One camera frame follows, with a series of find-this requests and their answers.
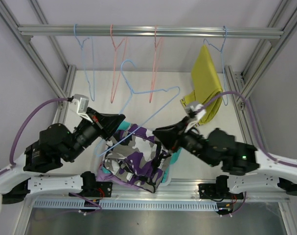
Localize teal trousers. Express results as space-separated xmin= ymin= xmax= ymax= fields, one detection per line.
xmin=99 ymin=121 xmax=183 ymax=186

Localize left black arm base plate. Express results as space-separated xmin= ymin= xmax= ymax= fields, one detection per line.
xmin=77 ymin=182 xmax=113 ymax=198

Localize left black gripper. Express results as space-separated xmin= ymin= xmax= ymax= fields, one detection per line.
xmin=65 ymin=107 xmax=126 ymax=163

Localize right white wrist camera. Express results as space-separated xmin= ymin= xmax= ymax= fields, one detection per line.
xmin=184 ymin=101 xmax=206 ymax=130

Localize olive yellow trousers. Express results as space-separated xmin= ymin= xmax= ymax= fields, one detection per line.
xmin=179 ymin=45 xmax=224 ymax=128

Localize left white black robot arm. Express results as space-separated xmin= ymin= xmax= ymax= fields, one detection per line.
xmin=0 ymin=108 xmax=125 ymax=204

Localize light blue wire hanger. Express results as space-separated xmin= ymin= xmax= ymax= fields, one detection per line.
xmin=73 ymin=23 xmax=96 ymax=101

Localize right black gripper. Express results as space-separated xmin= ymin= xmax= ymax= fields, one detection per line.
xmin=152 ymin=116 xmax=217 ymax=167

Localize lilac purple trousers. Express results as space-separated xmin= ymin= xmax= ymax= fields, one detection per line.
xmin=96 ymin=168 xmax=139 ymax=189

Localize pink wire hanger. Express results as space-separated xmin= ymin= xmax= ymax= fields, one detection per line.
xmin=149 ymin=26 xmax=163 ymax=103
xmin=110 ymin=24 xmax=128 ymax=104

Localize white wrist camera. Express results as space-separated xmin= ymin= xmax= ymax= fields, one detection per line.
xmin=68 ymin=94 xmax=89 ymax=117
xmin=184 ymin=101 xmax=206 ymax=130

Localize purple white patterned trousers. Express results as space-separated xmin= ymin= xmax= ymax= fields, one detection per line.
xmin=102 ymin=123 xmax=173 ymax=194

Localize aluminium hanging rail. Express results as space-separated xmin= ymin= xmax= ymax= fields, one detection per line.
xmin=18 ymin=24 xmax=284 ymax=40

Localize white slotted cable duct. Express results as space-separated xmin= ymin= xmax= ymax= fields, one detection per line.
xmin=34 ymin=199 xmax=218 ymax=212

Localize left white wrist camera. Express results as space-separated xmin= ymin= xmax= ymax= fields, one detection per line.
xmin=68 ymin=94 xmax=89 ymax=117

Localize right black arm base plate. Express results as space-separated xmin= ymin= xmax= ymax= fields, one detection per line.
xmin=198 ymin=184 xmax=244 ymax=202

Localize aluminium frame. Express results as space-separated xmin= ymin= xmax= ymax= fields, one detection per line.
xmin=0 ymin=0 xmax=297 ymax=235

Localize white plastic basket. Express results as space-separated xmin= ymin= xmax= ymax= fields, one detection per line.
xmin=99 ymin=164 xmax=173 ymax=187

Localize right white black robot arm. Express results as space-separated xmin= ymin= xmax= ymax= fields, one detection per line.
xmin=153 ymin=120 xmax=297 ymax=198

